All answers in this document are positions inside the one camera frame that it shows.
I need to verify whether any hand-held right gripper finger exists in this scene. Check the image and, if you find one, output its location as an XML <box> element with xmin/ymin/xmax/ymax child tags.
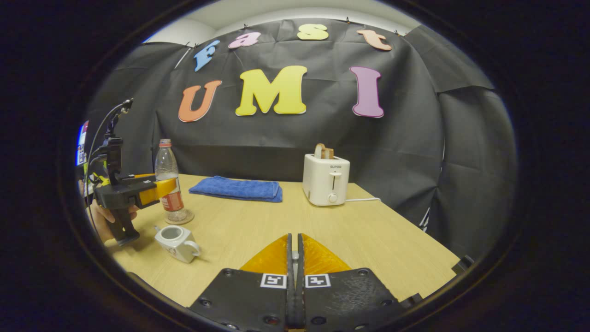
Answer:
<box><xmin>297</xmin><ymin>233</ymin><xmax>425</xmax><ymax>332</ymax></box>
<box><xmin>189</xmin><ymin>233</ymin><xmax>295</xmax><ymax>332</ymax></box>

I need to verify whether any clear plastic water bottle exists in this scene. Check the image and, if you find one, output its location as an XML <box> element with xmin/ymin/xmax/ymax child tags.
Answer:
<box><xmin>154</xmin><ymin>139</ymin><xmax>188</xmax><ymax>223</ymax></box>

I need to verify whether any round wooden coaster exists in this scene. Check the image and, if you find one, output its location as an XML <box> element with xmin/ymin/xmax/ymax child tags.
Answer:
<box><xmin>165</xmin><ymin>210</ymin><xmax>195</xmax><ymax>225</ymax></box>

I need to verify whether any white ceramic teacup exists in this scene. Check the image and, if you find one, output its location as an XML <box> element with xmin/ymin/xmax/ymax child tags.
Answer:
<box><xmin>154</xmin><ymin>225</ymin><xmax>201</xmax><ymax>263</ymax></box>

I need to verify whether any computer monitor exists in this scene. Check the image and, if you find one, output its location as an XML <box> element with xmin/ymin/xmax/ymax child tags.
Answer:
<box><xmin>76</xmin><ymin>121</ymin><xmax>89</xmax><ymax>166</ymax></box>

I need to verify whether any blue folded towel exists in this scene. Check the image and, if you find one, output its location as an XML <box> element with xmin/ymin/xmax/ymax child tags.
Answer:
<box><xmin>189</xmin><ymin>176</ymin><xmax>283</xmax><ymax>202</ymax></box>

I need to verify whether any white toaster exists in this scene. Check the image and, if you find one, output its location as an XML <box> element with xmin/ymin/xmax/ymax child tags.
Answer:
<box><xmin>303</xmin><ymin>154</ymin><xmax>350</xmax><ymax>206</ymax></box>

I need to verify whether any black backdrop cloth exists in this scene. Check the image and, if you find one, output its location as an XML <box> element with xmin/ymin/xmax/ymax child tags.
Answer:
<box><xmin>85</xmin><ymin>18</ymin><xmax>518</xmax><ymax>259</ymax></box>

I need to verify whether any black cable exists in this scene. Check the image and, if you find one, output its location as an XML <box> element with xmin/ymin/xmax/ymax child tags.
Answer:
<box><xmin>87</xmin><ymin>98</ymin><xmax>134</xmax><ymax>185</ymax></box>

